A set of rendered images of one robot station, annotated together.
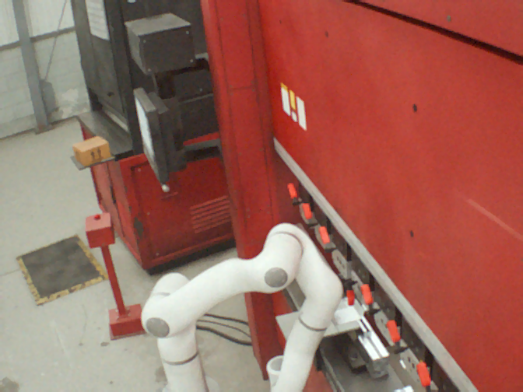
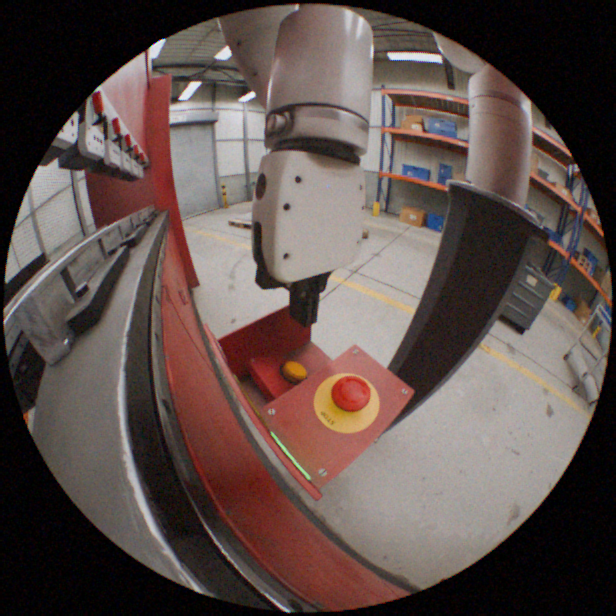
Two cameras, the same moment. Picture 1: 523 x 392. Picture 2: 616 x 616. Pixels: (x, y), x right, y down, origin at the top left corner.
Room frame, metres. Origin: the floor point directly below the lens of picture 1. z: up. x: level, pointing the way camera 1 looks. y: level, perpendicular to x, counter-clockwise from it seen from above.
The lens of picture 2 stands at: (1.59, -0.09, 0.98)
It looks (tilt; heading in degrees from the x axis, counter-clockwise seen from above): 40 degrees down; 154
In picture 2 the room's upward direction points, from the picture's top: straight up
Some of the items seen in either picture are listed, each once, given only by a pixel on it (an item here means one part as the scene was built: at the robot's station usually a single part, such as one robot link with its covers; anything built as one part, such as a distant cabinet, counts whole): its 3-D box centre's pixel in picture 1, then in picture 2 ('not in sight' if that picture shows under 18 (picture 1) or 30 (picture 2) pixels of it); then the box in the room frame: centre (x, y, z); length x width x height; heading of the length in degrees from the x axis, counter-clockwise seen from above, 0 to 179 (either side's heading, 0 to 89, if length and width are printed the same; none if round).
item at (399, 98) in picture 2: not in sight; (435, 158); (-1.12, 4.75, 1.95); 2.70 x 0.99 x 3.90; 25
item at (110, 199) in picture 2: not in sight; (133, 193); (-0.35, -0.88, 1.15); 0.85 x 0.25 x 2.30; 101
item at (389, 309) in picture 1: (396, 310); not in sight; (1.48, -0.35, 1.26); 0.15 x 0.09 x 0.17; 11
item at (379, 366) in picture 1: (361, 336); not in sight; (1.80, -0.30, 0.92); 0.39 x 0.06 x 0.10; 11
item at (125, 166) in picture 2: not in sight; (117, 156); (0.70, -0.50, 1.26); 0.15 x 0.09 x 0.17; 11
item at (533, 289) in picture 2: not in sight; (512, 286); (1.63, 2.52, 0.36); 0.80 x 0.60 x 0.72; 25
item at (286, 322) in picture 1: (317, 322); not in sight; (1.82, -0.14, 1.00); 0.26 x 0.18 x 0.01; 101
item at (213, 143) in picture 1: (212, 159); not in sight; (3.08, 0.22, 1.17); 0.40 x 0.24 x 0.07; 11
